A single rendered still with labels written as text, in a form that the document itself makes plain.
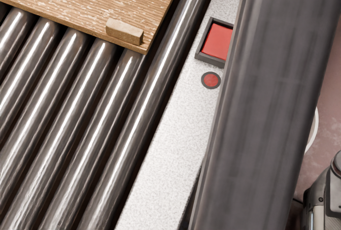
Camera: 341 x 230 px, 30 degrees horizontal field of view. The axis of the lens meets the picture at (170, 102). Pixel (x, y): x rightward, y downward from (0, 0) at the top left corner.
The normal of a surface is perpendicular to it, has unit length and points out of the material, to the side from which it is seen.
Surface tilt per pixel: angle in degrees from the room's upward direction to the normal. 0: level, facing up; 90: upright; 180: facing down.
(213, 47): 0
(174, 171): 0
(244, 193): 38
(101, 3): 0
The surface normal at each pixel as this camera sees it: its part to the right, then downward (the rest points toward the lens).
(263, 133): -0.07, 0.18
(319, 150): 0.06, -0.46
